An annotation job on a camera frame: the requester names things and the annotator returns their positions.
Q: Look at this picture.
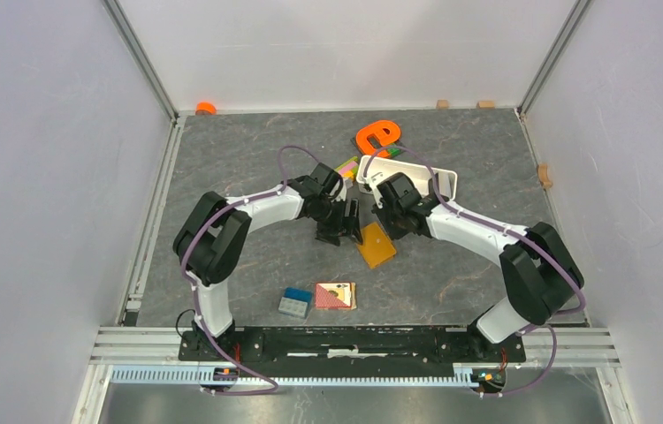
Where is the white plastic tray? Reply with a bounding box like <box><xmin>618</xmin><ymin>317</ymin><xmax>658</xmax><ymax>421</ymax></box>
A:
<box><xmin>355</xmin><ymin>155</ymin><xmax>458</xmax><ymax>201</ymax></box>

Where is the purple cable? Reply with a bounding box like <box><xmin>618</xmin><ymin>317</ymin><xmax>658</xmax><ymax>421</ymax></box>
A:
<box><xmin>362</xmin><ymin>145</ymin><xmax>588</xmax><ymax>399</ymax></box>
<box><xmin>179</xmin><ymin>145</ymin><xmax>324</xmax><ymax>397</ymax></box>

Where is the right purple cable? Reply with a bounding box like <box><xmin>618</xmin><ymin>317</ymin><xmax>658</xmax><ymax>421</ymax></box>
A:
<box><xmin>362</xmin><ymin>145</ymin><xmax>588</xmax><ymax>399</ymax></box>

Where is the wooden block middle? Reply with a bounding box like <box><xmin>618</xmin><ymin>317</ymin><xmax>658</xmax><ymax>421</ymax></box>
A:
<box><xmin>476</xmin><ymin>100</ymin><xmax>496</xmax><ymax>110</ymax></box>

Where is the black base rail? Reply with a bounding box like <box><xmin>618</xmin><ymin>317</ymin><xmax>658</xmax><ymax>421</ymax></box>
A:
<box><xmin>179</xmin><ymin>325</ymin><xmax>527</xmax><ymax>379</ymax></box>

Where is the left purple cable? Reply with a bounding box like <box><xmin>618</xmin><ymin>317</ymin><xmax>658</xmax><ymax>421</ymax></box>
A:
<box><xmin>179</xmin><ymin>145</ymin><xmax>324</xmax><ymax>397</ymax></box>

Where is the colourful toy brick stack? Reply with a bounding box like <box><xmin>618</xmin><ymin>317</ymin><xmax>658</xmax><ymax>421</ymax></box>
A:
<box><xmin>335</xmin><ymin>156</ymin><xmax>359</xmax><ymax>189</ymax></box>

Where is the wooden block left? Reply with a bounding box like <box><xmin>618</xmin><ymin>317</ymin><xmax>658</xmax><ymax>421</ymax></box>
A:
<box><xmin>436</xmin><ymin>99</ymin><xmax>450</xmax><ymax>110</ymax></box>

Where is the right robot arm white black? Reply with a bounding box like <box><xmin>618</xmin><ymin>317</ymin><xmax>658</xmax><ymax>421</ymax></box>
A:
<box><xmin>370</xmin><ymin>172</ymin><xmax>585</xmax><ymax>360</ymax></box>

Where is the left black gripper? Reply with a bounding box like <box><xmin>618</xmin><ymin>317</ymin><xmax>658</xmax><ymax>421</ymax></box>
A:
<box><xmin>313</xmin><ymin>197</ymin><xmax>362</xmax><ymax>247</ymax></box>

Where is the blue grey toy brick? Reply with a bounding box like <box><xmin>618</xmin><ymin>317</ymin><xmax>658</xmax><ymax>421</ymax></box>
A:
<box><xmin>278</xmin><ymin>287</ymin><xmax>313</xmax><ymax>319</ymax></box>

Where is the wooden block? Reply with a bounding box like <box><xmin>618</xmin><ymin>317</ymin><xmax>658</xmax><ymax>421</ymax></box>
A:
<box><xmin>476</xmin><ymin>100</ymin><xmax>496</xmax><ymax>110</ymax></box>
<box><xmin>436</xmin><ymin>99</ymin><xmax>450</xmax><ymax>110</ymax></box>
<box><xmin>537</xmin><ymin>163</ymin><xmax>553</xmax><ymax>190</ymax></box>

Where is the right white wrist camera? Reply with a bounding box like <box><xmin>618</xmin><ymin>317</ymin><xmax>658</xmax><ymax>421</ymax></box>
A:
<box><xmin>365</xmin><ymin>174</ymin><xmax>384</xmax><ymax>208</ymax></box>

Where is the red playing card deck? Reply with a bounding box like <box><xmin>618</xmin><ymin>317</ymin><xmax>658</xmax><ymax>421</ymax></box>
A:
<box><xmin>315</xmin><ymin>282</ymin><xmax>356</xmax><ymax>310</ymax></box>

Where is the orange tape roll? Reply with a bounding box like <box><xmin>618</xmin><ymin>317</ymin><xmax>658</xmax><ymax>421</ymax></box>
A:
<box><xmin>194</xmin><ymin>102</ymin><xmax>217</xmax><ymax>116</ymax></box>

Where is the wooden block right side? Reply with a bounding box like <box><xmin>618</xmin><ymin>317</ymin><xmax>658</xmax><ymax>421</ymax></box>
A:
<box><xmin>537</xmin><ymin>163</ymin><xmax>553</xmax><ymax>190</ymax></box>

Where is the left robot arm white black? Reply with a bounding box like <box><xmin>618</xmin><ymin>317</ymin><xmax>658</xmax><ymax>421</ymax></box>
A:
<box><xmin>172</xmin><ymin>163</ymin><xmax>362</xmax><ymax>360</ymax></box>

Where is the orange plastic letter e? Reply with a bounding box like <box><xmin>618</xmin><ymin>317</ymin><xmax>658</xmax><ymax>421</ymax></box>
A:
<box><xmin>352</xmin><ymin>120</ymin><xmax>401</xmax><ymax>158</ymax></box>

